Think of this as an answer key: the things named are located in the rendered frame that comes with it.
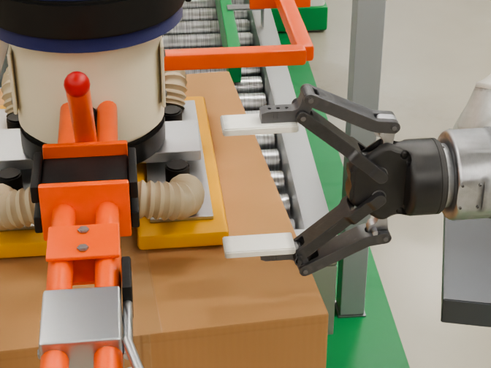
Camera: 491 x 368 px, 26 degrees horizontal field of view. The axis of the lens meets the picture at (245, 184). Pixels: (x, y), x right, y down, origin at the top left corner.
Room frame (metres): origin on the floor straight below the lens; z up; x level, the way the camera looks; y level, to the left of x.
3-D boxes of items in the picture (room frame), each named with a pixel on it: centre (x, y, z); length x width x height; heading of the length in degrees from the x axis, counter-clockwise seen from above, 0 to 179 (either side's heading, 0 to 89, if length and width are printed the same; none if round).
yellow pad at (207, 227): (1.13, 0.09, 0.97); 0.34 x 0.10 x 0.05; 6
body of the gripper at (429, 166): (0.90, -0.15, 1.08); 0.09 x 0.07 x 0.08; 96
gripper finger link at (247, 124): (0.88, -0.01, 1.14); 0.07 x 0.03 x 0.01; 96
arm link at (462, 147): (0.90, -0.22, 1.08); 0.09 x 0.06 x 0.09; 6
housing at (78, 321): (0.66, 0.13, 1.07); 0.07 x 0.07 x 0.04; 6
